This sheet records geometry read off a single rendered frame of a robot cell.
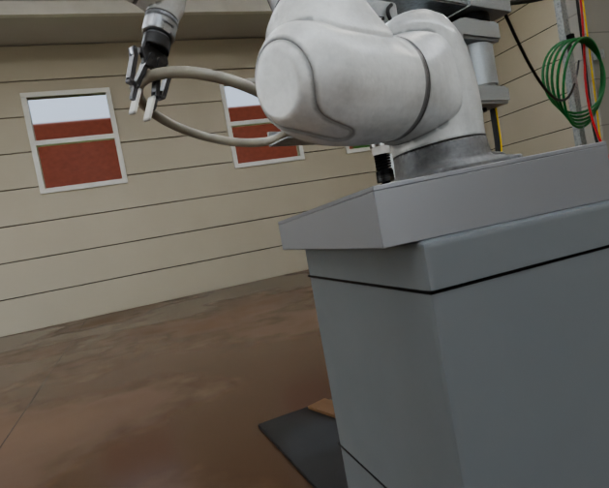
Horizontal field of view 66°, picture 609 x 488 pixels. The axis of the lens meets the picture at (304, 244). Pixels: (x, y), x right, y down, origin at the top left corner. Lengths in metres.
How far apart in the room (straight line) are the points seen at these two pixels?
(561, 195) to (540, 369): 0.23
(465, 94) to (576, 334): 0.38
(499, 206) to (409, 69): 0.22
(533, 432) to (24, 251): 7.36
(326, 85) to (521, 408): 0.46
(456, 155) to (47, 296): 7.20
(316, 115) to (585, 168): 0.38
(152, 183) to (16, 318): 2.68
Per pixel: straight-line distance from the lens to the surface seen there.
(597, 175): 0.78
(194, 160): 7.74
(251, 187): 7.85
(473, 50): 2.34
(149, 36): 1.42
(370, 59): 0.63
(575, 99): 4.64
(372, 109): 0.63
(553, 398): 0.71
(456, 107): 0.76
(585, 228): 0.73
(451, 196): 0.60
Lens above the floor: 0.85
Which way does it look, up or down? 3 degrees down
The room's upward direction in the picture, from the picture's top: 10 degrees counter-clockwise
